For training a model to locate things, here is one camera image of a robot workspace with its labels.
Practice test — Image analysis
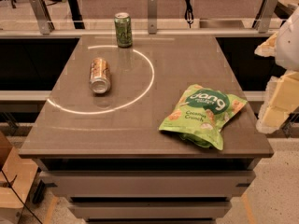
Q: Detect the cardboard box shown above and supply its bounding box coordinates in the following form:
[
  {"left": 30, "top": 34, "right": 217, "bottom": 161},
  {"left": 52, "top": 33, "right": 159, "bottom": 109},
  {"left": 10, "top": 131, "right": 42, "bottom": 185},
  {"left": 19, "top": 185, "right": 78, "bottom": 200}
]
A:
[{"left": 0, "top": 132, "right": 37, "bottom": 224}]

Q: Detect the green rice chip bag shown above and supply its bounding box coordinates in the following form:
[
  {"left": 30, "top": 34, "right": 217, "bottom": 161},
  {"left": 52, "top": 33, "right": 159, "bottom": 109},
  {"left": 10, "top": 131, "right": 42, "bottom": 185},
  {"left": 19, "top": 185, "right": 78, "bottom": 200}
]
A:
[{"left": 159, "top": 84, "right": 247, "bottom": 150}]

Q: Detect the metal railing with posts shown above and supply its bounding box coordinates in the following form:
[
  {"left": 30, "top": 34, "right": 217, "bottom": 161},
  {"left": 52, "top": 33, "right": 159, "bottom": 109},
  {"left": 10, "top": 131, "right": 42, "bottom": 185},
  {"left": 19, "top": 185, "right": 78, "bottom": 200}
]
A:
[{"left": 0, "top": 0, "right": 283, "bottom": 38}]

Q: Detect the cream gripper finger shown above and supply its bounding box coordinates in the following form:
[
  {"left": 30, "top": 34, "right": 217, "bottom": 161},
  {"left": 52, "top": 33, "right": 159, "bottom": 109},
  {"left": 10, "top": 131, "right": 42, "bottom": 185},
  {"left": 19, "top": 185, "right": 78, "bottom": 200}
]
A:
[
  {"left": 254, "top": 33, "right": 278, "bottom": 57},
  {"left": 256, "top": 71, "right": 299, "bottom": 133}
]

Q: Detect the black hanging cable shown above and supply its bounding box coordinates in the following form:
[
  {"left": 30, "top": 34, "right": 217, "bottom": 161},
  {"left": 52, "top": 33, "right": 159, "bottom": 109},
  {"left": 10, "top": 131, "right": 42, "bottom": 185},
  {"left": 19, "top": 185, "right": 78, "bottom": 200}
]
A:
[{"left": 182, "top": 0, "right": 195, "bottom": 29}]

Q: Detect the green soda can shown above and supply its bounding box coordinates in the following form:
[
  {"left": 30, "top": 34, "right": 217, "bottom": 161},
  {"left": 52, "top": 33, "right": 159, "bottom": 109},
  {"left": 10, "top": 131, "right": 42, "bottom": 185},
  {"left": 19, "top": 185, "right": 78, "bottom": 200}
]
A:
[{"left": 114, "top": 12, "right": 133, "bottom": 48}]

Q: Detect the grey table with drawers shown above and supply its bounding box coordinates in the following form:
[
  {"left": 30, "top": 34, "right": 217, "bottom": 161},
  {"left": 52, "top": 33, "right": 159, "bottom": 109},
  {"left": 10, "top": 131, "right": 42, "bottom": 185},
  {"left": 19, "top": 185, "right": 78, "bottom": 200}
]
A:
[{"left": 20, "top": 35, "right": 273, "bottom": 224}]

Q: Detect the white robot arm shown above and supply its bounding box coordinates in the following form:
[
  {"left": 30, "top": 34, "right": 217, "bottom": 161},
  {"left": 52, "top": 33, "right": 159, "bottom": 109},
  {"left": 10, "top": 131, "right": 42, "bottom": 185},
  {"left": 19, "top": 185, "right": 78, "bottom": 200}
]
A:
[{"left": 254, "top": 7, "right": 299, "bottom": 133}]

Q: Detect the orange soda can lying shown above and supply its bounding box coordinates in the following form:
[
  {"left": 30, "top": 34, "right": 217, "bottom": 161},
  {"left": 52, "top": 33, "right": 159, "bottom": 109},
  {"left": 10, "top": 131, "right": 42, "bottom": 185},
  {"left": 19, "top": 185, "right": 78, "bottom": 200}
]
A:
[{"left": 90, "top": 57, "right": 111, "bottom": 94}]

